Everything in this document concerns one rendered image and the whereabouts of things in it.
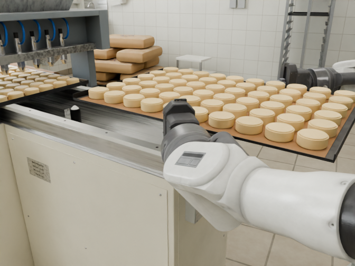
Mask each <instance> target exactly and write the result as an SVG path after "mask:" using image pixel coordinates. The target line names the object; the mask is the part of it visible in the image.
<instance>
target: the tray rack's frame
mask: <svg viewBox="0 0 355 266"><path fill-rule="evenodd" d="M335 1H336V0H333V1H332V7H331V13H330V19H329V26H328V32H327V36H326V43H325V48H324V54H323V61H322V68H324V67H325V61H326V55H327V51H328V45H329V38H330V32H331V26H332V20H333V14H334V8H335ZM311 5H312V0H309V5H308V10H307V17H306V24H305V32H304V40H303V47H302V54H301V61H300V68H302V67H303V60H304V53H305V46H306V38H307V31H308V26H309V19H310V12H311ZM288 8H289V0H286V7H285V16H284V25H283V35H282V43H281V52H280V58H279V67H278V76H277V80H279V77H280V72H281V66H282V60H283V51H284V50H283V49H284V41H285V34H286V33H285V32H286V23H287V15H288Z"/></svg>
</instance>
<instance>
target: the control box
mask: <svg viewBox="0 0 355 266"><path fill-rule="evenodd" d="M201 217H203V216H202V215H201V214H200V213H199V212H198V211H197V210H196V209H195V208H194V207H193V206H192V205H191V204H190V203H189V202H188V201H187V200H185V220H186V221H188V222H190V223H193V224H195V223H197V221H198V220H199V219H200V218H201Z"/></svg>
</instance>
